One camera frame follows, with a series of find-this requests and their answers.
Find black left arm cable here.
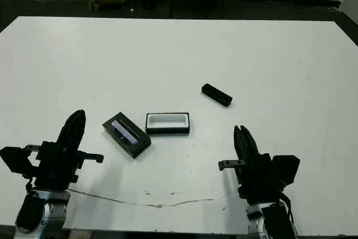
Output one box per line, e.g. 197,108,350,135
24,177,36,195

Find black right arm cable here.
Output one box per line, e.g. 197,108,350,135
279,188,296,234

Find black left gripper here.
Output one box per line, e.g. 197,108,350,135
26,109,104,191

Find black box with white insert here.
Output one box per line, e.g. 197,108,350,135
144,112,191,135

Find black bar-shaped camera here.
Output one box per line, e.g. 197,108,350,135
201,83,233,108

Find black box lid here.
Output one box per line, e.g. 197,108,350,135
102,112,152,160

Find black low ledge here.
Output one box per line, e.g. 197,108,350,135
246,0,342,9

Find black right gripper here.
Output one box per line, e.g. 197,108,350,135
218,125,283,205

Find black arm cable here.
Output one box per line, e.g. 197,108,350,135
279,188,296,234
24,177,36,195

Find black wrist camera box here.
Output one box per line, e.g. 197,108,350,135
271,154,300,188
0,146,40,180

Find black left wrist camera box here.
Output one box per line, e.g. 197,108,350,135
0,146,40,180

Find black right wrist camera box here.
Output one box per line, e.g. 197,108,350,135
271,154,300,188

